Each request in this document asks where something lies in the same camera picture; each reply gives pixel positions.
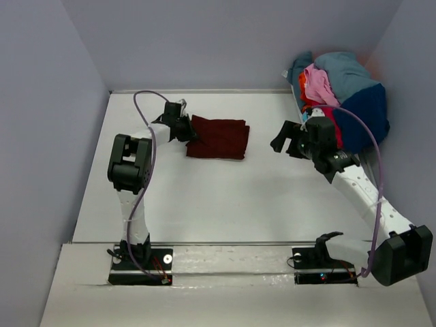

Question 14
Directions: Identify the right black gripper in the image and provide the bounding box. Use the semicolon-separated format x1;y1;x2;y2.
270;120;319;161

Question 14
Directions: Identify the maroon t shirt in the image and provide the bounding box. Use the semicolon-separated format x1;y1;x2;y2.
186;115;250;160

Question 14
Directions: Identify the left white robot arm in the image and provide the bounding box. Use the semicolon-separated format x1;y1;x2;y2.
107;99;197;270

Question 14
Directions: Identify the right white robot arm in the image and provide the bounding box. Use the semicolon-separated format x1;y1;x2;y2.
270;116;433;286

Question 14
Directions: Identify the orange t shirt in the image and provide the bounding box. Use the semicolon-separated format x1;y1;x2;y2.
298;72;311;112

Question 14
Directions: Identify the pink t shirt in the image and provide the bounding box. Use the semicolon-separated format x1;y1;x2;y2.
303;63;340;106

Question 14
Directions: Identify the teal t shirt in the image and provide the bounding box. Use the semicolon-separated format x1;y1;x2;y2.
286;51;313;87

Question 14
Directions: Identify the grey blue t shirt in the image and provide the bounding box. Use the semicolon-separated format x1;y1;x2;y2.
314;52;379;104

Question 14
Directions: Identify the navy blue t shirt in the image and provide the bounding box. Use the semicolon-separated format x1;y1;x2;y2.
333;83;390;154

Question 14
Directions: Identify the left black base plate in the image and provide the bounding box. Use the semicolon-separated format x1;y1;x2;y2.
106;245;174;286

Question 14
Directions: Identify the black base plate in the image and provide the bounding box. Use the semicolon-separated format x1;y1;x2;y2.
106;245;174;286
287;247;358;285

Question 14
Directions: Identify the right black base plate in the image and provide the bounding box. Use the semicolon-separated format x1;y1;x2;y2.
287;247;358;285

